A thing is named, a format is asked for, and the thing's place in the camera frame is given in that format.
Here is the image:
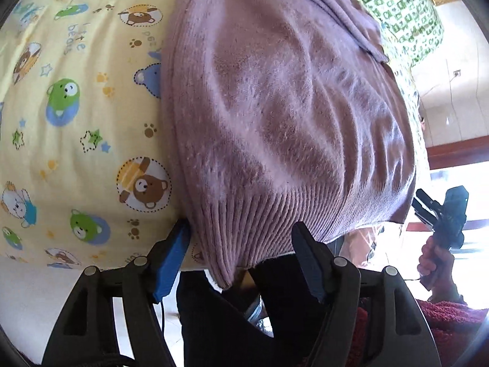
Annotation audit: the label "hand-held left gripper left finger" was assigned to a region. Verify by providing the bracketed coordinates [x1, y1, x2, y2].
[41, 220, 190, 367]

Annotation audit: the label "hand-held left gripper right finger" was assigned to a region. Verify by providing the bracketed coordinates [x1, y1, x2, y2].
[291, 222, 444, 367]

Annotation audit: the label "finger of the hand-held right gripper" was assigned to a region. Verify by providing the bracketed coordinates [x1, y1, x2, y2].
[416, 188, 446, 212]
[411, 198, 440, 232]

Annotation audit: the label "purple knitted sweater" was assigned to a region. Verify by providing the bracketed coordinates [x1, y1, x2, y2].
[160, 0, 418, 290]

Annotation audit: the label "person's right forearm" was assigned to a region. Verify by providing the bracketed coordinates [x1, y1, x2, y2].
[416, 283, 489, 367]

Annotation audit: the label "person's right hand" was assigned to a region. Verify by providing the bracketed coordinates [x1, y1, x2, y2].
[417, 233, 457, 298]

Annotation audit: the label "brown wooden board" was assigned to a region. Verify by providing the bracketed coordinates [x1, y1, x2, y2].
[425, 137, 489, 171]

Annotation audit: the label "person's dark pants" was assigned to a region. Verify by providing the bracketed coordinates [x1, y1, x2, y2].
[176, 254, 327, 367]

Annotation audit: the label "yellow bear print bed sheet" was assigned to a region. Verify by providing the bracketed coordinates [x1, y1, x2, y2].
[0, 0, 430, 280]

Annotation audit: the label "green checked quilt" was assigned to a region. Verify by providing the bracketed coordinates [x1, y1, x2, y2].
[329, 0, 446, 70]

